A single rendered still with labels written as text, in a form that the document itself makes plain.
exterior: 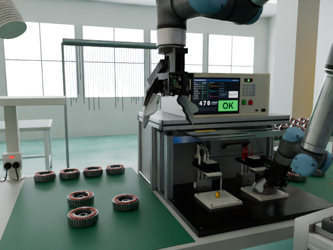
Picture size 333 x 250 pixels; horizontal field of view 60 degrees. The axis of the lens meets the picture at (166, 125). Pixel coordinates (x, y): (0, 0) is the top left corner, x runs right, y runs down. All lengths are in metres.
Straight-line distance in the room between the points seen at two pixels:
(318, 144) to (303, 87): 4.34
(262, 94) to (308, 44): 3.99
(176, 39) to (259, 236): 0.75
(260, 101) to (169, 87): 0.87
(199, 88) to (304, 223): 0.82
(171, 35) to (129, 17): 7.12
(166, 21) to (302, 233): 0.54
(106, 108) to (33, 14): 2.70
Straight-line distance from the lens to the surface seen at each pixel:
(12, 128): 1.76
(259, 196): 1.36
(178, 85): 0.71
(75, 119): 7.50
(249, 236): 1.11
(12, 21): 1.82
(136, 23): 7.84
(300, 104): 5.35
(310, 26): 5.51
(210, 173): 1.30
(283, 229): 1.20
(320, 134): 1.04
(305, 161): 1.05
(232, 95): 1.40
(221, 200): 1.28
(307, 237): 0.67
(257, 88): 1.48
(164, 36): 0.72
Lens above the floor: 1.26
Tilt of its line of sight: 8 degrees down
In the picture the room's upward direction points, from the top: straight up
